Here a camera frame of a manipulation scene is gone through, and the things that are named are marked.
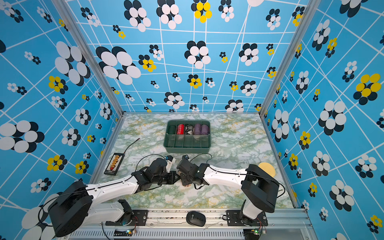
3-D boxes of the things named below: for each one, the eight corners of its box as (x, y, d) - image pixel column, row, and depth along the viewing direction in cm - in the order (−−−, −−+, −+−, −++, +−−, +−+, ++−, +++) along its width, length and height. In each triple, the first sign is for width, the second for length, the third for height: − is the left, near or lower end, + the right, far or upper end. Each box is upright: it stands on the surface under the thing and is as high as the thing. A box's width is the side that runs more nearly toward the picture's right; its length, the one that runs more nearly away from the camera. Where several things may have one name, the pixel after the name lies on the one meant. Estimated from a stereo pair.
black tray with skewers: (104, 174, 91) (103, 172, 89) (115, 153, 99) (114, 152, 98) (115, 175, 90) (114, 173, 88) (125, 155, 99) (124, 153, 97)
